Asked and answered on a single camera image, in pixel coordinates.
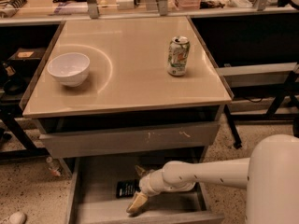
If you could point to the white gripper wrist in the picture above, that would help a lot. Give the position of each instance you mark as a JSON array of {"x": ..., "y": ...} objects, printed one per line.
[{"x": 149, "y": 183}]

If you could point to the dark blue rxbar wrapper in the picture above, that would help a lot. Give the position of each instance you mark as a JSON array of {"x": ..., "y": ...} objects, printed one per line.
[{"x": 127, "y": 188}]

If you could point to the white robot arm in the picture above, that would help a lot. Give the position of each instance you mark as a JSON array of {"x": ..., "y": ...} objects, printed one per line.
[{"x": 270, "y": 175}]

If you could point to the open middle drawer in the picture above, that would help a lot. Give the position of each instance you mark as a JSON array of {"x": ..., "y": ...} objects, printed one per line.
[{"x": 94, "y": 200}]

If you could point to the grey drawer cabinet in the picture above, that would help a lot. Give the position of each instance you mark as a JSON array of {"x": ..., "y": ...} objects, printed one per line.
[{"x": 128, "y": 85}]

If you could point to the closed top drawer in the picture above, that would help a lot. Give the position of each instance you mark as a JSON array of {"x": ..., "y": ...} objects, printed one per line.
[{"x": 128, "y": 140}]

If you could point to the white shoe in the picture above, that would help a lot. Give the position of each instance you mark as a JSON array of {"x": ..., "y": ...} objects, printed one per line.
[{"x": 15, "y": 218}]

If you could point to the white ceramic bowl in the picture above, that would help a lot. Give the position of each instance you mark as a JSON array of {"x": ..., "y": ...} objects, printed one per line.
[{"x": 70, "y": 69}]

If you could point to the green white soda can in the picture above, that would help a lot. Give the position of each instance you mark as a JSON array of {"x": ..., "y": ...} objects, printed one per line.
[{"x": 177, "y": 56}]

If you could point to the black box with label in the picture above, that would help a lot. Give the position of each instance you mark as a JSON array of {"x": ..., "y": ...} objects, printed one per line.
[{"x": 27, "y": 56}]

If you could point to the black coiled tool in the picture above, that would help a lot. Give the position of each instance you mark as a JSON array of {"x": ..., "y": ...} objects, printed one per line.
[{"x": 11, "y": 8}]

